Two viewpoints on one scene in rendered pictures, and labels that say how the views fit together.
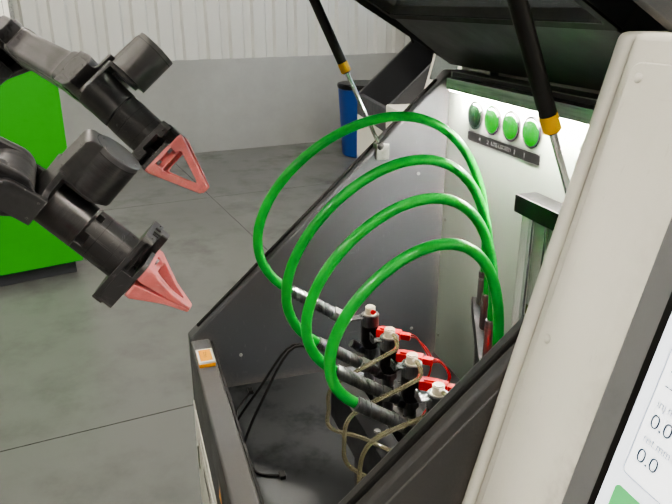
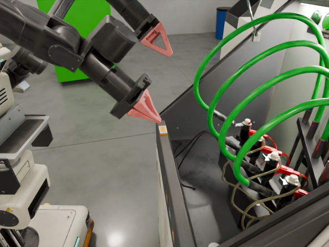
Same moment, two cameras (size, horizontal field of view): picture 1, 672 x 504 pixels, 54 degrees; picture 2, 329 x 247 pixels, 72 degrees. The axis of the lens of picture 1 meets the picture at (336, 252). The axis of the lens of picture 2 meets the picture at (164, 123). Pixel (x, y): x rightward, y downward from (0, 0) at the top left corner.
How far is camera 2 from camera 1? 0.33 m
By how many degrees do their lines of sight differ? 16
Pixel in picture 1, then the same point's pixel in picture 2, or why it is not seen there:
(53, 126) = not seen: hidden behind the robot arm
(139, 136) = (138, 22)
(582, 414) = not seen: outside the picture
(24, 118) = (97, 18)
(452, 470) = (305, 234)
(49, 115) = not seen: hidden behind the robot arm
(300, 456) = (201, 178)
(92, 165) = (109, 38)
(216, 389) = (167, 146)
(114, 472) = (125, 155)
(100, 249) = (113, 88)
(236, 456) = (176, 184)
